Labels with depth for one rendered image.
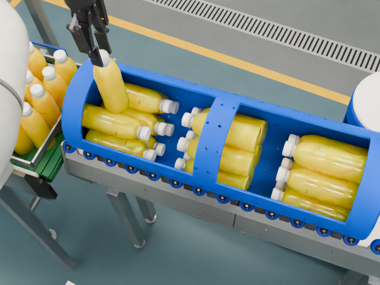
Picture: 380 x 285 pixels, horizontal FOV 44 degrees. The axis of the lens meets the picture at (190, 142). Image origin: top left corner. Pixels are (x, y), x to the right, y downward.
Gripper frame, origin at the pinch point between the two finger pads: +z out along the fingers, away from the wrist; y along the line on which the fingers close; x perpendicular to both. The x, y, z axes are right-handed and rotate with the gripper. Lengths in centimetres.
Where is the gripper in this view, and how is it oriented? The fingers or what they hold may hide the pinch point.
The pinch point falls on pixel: (99, 49)
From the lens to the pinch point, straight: 121.2
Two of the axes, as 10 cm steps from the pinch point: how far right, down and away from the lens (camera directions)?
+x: -9.3, -2.8, 2.4
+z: 0.7, 5.1, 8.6
